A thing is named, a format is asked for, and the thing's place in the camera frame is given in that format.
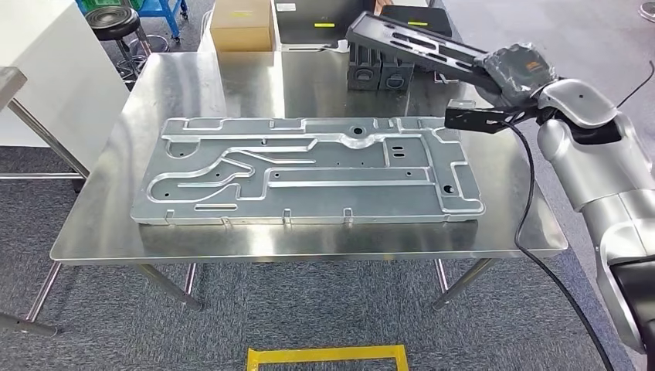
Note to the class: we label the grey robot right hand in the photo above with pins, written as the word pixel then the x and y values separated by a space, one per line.
pixel 517 71

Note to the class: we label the black plastic frame part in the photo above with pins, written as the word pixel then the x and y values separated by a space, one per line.
pixel 409 43

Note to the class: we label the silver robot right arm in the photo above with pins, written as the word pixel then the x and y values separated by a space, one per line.
pixel 604 164

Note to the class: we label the black clamp tool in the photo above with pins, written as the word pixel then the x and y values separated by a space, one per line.
pixel 446 78

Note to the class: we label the black case yellow label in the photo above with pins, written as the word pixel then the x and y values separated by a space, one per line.
pixel 435 18
pixel 307 36

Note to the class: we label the chrome chair base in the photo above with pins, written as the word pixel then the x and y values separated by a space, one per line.
pixel 647 10

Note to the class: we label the stamped grey metal plate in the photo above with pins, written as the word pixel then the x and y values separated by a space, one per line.
pixel 307 194

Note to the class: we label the stainless steel table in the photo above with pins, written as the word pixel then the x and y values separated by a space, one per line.
pixel 10 82
pixel 307 246

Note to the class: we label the brown cardboard box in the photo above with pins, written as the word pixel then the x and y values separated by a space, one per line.
pixel 240 25

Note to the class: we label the yellow floor tape square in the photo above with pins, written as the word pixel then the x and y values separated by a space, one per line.
pixel 327 354

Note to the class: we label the blue metal cart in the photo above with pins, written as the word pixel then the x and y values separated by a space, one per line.
pixel 163 7

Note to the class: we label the black round stool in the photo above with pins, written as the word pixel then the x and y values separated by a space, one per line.
pixel 112 23

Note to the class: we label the green plastic crate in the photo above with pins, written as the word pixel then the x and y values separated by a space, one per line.
pixel 107 4

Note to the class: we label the white cabinet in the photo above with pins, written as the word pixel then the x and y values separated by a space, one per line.
pixel 51 51

